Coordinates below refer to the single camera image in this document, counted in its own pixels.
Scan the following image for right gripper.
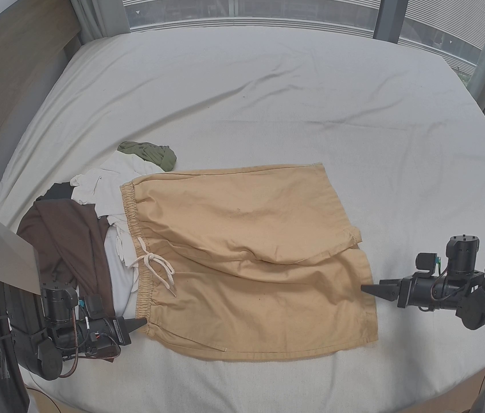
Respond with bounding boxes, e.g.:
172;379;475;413
397;274;448;313

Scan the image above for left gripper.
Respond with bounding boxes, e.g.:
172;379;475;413
75;316;134;358

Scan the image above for tan shorts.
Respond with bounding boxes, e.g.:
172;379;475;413
120;162;380;363

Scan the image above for bed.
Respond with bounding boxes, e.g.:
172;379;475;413
0;0;485;413

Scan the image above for pale grey garment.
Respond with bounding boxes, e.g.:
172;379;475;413
105;226;141;314

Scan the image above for brown garment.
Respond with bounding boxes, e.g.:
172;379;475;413
16;198;121;365

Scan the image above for white garment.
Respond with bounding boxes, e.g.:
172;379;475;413
71;152;162;271

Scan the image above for black garment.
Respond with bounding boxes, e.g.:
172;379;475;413
36;182;74;204

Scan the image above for olive green garment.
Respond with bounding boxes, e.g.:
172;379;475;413
117;141;178;172

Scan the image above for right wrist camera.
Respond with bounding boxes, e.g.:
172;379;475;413
416;252;439;279

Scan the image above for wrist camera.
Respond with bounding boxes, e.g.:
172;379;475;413
81;295;105;321
416;252;439;279

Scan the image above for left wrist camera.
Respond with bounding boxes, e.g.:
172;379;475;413
81;295;105;321

